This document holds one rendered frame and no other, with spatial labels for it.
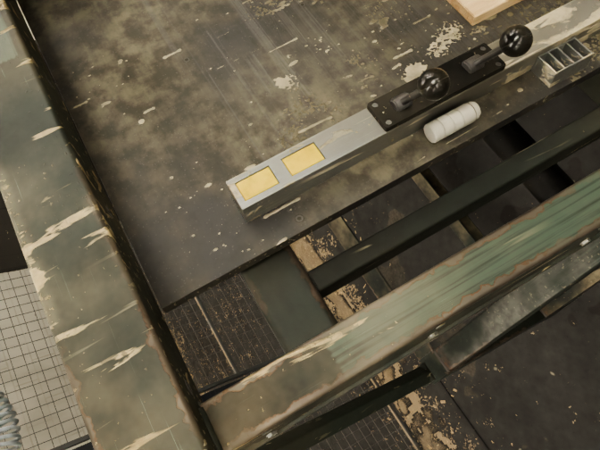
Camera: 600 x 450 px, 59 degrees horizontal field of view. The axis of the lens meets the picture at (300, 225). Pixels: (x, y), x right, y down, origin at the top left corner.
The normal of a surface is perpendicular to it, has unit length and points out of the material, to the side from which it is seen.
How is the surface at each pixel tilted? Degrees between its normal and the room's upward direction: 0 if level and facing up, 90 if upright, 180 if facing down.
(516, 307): 0
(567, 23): 58
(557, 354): 0
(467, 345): 0
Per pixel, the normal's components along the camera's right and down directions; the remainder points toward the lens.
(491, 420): -0.77, 0.18
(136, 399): -0.07, -0.43
